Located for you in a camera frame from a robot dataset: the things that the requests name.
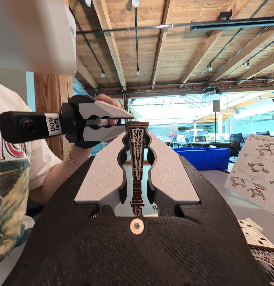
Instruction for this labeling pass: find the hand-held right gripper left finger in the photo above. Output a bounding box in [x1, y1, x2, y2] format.
[74, 132, 128, 210]

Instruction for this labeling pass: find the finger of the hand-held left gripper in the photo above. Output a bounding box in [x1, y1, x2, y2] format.
[78, 100, 135, 121]
[83, 125, 127, 143]

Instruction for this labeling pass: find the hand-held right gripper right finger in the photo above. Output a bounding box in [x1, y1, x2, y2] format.
[145, 131, 200, 210]

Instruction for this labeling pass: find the wooden tower spire model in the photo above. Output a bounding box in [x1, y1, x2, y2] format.
[125, 121, 150, 216]

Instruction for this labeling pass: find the grey desk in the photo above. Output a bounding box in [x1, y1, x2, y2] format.
[115, 160, 274, 286]

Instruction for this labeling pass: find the person's left hand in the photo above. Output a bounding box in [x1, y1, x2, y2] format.
[94, 94, 123, 126]

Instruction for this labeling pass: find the blue plastic bin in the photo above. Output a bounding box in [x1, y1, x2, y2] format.
[172, 146, 232, 171]

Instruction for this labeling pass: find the wooden pillar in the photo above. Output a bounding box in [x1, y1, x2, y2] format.
[34, 73, 73, 161]

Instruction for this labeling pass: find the black office chair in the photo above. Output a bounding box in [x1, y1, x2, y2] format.
[229, 133, 244, 157]

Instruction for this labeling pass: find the paper instruction sheet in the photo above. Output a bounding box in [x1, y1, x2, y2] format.
[224, 134, 274, 219]

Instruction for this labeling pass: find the person's white printed t-shirt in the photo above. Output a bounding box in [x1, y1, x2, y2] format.
[0, 79, 62, 268]

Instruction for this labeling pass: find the dark panel on stand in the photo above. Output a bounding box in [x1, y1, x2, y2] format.
[212, 99, 221, 143]

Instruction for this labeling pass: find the ceiling projector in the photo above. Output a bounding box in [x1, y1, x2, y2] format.
[203, 87, 223, 99]

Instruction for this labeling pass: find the small white wax block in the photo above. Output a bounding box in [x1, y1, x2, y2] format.
[245, 218, 264, 233]

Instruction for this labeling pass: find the wooden tower base model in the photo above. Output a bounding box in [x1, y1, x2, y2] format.
[237, 220, 274, 286]

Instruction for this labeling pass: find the black ceiling track fixture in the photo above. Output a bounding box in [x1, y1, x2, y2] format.
[190, 21, 245, 32]

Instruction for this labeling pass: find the gold chain bracelet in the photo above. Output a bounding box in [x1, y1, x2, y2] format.
[67, 147, 80, 169]

